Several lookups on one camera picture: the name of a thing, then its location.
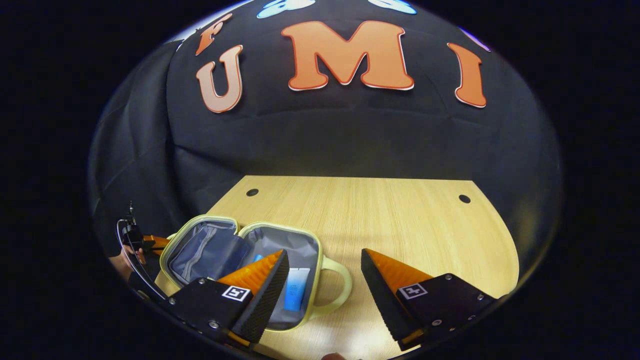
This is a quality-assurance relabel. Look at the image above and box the white and blue tube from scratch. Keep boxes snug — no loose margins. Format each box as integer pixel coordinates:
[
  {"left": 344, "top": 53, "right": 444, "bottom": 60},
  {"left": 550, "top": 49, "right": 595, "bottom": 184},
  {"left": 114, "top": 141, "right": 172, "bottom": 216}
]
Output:
[{"left": 283, "top": 267, "right": 311, "bottom": 312}]

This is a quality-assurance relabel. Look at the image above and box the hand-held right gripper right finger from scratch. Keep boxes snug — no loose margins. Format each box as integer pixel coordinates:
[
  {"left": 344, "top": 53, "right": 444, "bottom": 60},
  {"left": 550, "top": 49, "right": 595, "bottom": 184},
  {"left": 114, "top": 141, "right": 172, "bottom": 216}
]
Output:
[{"left": 361, "top": 248, "right": 497, "bottom": 352}]

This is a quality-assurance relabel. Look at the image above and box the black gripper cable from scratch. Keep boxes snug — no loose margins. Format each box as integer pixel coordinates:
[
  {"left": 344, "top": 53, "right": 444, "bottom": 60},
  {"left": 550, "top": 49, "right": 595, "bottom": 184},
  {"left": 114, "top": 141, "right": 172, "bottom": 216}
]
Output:
[{"left": 115, "top": 219, "right": 169, "bottom": 302}]

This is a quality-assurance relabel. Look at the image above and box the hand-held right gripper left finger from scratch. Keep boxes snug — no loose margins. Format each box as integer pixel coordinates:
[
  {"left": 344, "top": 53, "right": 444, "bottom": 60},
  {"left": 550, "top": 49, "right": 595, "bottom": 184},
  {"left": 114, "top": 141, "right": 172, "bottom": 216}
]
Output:
[{"left": 167, "top": 249, "right": 291, "bottom": 349}]

